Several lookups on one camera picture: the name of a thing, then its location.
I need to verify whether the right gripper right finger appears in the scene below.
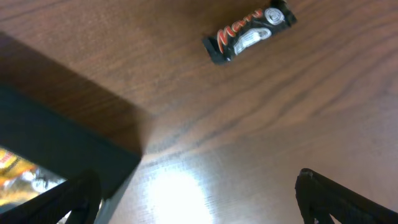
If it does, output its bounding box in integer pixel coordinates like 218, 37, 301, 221
295, 168, 397, 224

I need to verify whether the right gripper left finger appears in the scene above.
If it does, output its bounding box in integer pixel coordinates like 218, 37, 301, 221
1, 170, 101, 224

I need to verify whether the black gift box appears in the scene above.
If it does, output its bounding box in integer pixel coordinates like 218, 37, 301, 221
0, 83, 142, 224

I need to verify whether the yellow sweets bag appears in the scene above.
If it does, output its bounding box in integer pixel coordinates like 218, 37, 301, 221
1, 148, 66, 206

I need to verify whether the black Mars mini bar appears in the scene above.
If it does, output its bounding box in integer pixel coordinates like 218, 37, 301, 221
203, 0, 297, 65

